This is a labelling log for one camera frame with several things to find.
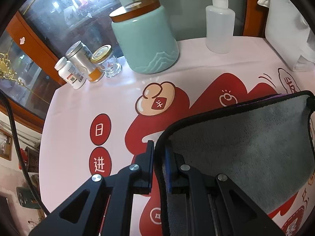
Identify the purple grey microfiber towel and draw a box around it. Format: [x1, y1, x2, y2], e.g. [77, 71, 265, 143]
[154, 91, 314, 235]

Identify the pink printed tablecloth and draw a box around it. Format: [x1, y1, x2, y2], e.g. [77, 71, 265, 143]
[38, 35, 315, 236]

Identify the white pill bottle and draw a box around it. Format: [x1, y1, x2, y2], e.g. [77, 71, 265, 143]
[55, 56, 86, 89]

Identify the small glass jar gold lid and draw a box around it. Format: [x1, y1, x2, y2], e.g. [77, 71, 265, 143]
[90, 44, 122, 78]

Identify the silver metal tin can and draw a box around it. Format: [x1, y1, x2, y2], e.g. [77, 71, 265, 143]
[65, 41, 104, 83]

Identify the teal ceramic canister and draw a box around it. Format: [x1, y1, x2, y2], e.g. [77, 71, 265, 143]
[109, 0, 179, 75]

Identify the clear squeeze wash bottle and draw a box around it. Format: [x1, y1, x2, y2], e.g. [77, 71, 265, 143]
[206, 0, 235, 54]

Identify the white countertop appliance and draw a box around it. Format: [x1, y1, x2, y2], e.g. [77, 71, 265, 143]
[265, 0, 314, 72]

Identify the black cable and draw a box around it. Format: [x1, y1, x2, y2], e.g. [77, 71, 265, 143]
[0, 90, 51, 217]

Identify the glass sliding door wooden frame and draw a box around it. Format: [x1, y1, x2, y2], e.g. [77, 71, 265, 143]
[0, 0, 269, 128]

